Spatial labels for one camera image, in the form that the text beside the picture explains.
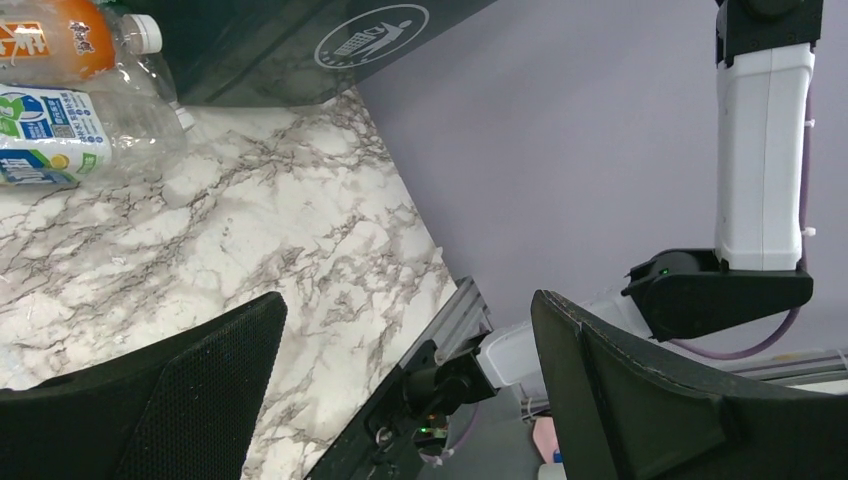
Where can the dark green plastic bin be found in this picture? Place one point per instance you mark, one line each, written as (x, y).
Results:
(290, 53)

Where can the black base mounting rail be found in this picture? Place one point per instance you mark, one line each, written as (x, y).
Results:
(382, 440)

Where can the white blue label bottle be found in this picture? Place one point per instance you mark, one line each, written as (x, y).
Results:
(54, 136)

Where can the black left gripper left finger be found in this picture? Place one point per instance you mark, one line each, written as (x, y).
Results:
(184, 407)

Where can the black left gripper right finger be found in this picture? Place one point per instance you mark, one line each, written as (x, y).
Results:
(626, 408)

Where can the orange label clear bottle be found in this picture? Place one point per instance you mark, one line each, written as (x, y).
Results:
(56, 42)

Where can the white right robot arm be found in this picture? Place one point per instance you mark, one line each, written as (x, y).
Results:
(739, 297)

